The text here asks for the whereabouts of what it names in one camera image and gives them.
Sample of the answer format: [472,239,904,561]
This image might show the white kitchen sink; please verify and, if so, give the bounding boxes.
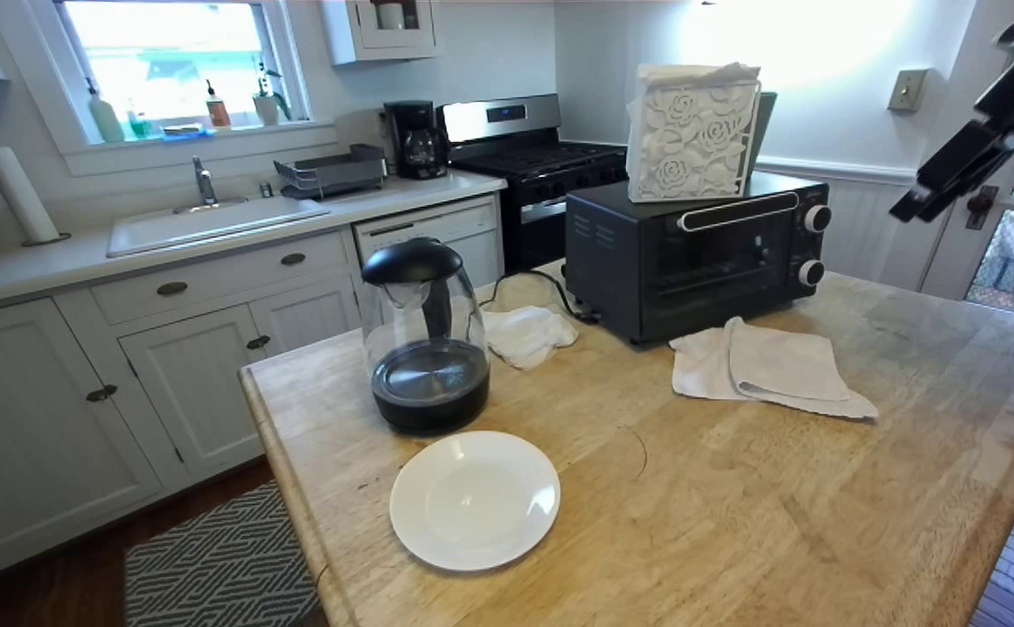
[103,192,335,259]

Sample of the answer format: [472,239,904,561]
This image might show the small crumpled white cloth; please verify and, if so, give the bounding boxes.
[479,304,586,372]

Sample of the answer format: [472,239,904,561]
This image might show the black toaster oven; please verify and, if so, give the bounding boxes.
[559,170,836,349]

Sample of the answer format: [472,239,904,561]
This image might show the white textured box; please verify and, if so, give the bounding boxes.
[623,59,765,207]

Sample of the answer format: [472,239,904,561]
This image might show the white pitcher with brush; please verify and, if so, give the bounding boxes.
[252,71,295,129]

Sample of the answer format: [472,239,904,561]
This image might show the white wall cabinet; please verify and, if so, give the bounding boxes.
[319,0,439,68]

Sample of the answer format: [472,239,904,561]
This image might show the glass kettle with black lid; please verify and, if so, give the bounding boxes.
[360,233,494,439]

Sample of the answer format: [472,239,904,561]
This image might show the grey patterned floor mat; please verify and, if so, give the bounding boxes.
[123,481,324,627]

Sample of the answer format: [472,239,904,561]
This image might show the black coffee maker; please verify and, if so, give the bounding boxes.
[379,97,450,183]

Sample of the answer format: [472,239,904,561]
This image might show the dark door handle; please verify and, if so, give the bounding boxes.
[966,185,1002,229]

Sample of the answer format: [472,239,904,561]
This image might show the white soap bottle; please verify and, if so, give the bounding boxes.
[84,77,129,147]

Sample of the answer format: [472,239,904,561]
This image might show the black oven power cable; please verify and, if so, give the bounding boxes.
[476,269,602,329]

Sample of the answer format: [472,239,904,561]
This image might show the kitchen window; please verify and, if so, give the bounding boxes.
[48,0,313,151]

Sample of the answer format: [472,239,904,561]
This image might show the grey dish rack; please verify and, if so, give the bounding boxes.
[270,140,393,204]

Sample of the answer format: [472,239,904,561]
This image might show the white cloth towel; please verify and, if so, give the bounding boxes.
[667,315,880,426]

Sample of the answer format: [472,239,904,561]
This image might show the white dishwasher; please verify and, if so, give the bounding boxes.
[352,192,506,293]

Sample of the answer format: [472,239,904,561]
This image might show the white base cabinets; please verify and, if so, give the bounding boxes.
[0,222,363,596]

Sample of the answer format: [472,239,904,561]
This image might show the metal faucet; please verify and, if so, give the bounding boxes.
[188,155,224,213]

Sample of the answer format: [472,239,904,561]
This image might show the wall light switch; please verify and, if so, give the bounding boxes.
[884,68,929,114]

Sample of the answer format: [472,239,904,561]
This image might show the black and steel stove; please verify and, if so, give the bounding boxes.
[439,95,630,276]

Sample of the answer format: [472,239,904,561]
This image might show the orange soap bottle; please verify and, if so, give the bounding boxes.
[201,77,233,132]

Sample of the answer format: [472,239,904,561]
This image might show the round white plate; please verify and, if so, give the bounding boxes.
[386,428,565,576]

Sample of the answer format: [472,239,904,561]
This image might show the white paper towel roll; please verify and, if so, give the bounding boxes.
[0,142,67,249]

